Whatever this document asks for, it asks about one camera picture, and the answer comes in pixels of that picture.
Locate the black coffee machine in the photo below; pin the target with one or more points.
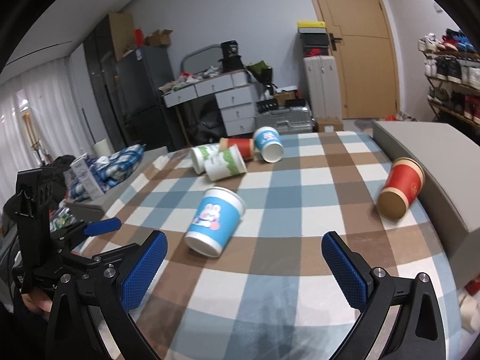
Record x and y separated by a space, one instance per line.
231 60

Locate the black refrigerator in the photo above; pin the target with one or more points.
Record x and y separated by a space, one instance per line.
147 120

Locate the white ribbed suitcase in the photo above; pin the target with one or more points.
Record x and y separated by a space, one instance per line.
323 86

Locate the blue plaid folded blanket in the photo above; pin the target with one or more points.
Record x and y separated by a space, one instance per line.
112 170

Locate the wooden door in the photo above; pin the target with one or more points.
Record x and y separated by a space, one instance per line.
360 40

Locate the blue rabbit paper cup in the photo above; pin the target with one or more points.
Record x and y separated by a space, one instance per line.
216 219

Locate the checkered plaid bed sheet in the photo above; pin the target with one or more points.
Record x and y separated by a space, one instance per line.
270 294

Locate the green white cup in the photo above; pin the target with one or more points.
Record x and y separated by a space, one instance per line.
200 154
225 164

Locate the green white cup front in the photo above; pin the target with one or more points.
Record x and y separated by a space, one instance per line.
225 164

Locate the shoe rack with shoes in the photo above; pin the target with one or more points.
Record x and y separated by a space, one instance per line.
451 68

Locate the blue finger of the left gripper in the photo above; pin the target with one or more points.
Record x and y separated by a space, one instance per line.
71 234
103 227

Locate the red paper cup in pile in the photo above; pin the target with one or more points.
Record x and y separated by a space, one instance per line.
245 146

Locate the white milk carton box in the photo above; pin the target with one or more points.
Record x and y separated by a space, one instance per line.
86 184

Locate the silver aluminium suitcase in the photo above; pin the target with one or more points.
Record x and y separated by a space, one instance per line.
285 119

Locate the white drawer desk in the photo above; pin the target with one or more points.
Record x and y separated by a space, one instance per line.
209 109

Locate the green white cup back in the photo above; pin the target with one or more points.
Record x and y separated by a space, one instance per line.
200 154

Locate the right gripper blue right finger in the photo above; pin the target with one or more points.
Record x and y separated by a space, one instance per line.
417 332

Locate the blue paper cup far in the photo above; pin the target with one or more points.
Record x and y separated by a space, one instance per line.
267 141

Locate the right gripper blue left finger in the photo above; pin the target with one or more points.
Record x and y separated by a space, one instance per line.
125 275

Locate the stacked shoe boxes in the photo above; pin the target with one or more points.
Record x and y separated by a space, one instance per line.
314 38

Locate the red paper cup near headboard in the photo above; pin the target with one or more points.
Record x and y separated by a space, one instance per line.
402 187

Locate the person left hand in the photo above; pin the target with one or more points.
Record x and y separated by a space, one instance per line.
37 301

